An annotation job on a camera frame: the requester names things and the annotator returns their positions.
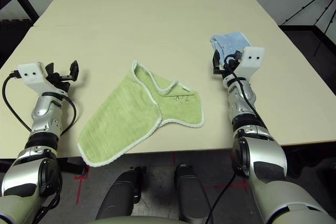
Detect green towel with white trim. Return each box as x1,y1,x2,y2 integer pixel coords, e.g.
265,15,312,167
77,60,205,168

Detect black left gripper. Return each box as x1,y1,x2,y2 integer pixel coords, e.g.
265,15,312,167
45,60,80,93

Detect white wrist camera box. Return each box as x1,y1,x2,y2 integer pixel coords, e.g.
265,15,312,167
235,46,265,80
17,61,68,96

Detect grey robot left leg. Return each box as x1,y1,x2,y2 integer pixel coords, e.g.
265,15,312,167
96,166,147,221

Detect folded light blue towel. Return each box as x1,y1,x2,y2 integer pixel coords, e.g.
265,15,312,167
209,31,253,69

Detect grey robot leg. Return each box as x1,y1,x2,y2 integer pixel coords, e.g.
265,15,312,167
96,166,147,221
174,165,214,222

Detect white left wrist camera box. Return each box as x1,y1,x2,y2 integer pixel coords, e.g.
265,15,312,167
17,61,68,96

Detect black low frame stand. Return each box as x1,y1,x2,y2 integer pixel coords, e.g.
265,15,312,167
279,24,336,59

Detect grey robot right leg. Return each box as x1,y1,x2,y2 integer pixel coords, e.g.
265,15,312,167
174,165,214,222

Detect grey robot torso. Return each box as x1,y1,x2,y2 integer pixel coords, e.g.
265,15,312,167
89,216,211,224

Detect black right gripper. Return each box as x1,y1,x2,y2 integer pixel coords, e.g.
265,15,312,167
213,49,241,79

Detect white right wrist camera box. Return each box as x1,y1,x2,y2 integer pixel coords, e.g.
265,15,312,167
235,46,265,80

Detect black foam floor mats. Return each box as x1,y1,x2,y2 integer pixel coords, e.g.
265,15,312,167
0,18,34,59

